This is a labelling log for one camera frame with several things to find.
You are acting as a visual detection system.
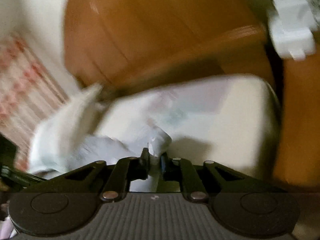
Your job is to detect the grey printed pants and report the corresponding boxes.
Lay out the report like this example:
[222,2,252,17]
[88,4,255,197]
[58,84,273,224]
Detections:
[72,126,173,193]

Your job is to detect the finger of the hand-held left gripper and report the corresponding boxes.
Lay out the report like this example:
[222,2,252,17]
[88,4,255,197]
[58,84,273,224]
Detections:
[0,165,47,184]

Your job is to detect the checked pillow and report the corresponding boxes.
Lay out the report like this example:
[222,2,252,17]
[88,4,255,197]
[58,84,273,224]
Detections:
[29,82,108,175]

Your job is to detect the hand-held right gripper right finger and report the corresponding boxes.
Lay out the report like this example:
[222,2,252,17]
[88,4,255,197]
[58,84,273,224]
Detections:
[160,152,283,203]

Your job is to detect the patterned beige red curtain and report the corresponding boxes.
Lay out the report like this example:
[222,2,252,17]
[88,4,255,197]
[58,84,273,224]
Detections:
[0,34,72,172]

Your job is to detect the white plastic wall fixture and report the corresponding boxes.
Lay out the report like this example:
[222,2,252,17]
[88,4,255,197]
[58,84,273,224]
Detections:
[265,0,317,61]

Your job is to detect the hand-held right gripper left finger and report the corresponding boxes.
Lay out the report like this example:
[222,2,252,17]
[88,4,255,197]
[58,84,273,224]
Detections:
[30,147,150,203]

